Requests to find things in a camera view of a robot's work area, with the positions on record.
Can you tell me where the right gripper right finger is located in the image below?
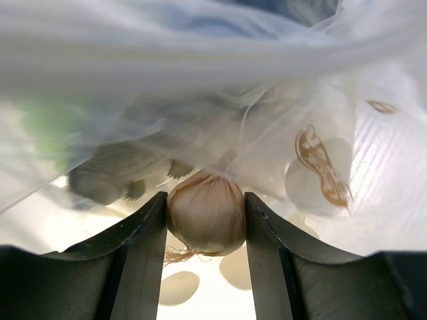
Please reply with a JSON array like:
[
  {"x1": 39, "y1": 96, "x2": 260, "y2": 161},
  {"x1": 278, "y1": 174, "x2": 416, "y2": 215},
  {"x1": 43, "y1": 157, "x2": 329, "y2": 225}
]
[{"x1": 245, "y1": 192, "x2": 426, "y2": 320}]

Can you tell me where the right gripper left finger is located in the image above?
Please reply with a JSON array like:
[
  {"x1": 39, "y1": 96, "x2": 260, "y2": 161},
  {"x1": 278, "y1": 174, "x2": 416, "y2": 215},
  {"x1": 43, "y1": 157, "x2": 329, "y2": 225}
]
[{"x1": 1, "y1": 192, "x2": 167, "y2": 319}]

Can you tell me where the fake garlic bulb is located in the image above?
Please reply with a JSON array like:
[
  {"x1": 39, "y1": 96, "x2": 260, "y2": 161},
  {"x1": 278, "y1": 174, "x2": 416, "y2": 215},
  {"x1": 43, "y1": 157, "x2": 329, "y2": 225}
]
[{"x1": 163, "y1": 170, "x2": 247, "y2": 266}]

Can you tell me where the clear zip top bag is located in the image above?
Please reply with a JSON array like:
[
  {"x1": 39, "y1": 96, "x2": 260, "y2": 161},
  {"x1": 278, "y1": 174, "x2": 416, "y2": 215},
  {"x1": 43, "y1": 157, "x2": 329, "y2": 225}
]
[{"x1": 1, "y1": 1, "x2": 426, "y2": 255}]

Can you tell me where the dark fake eggplant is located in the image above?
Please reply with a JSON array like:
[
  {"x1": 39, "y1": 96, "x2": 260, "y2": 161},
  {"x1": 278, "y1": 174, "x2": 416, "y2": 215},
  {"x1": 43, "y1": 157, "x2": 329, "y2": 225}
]
[{"x1": 68, "y1": 93, "x2": 244, "y2": 205}]

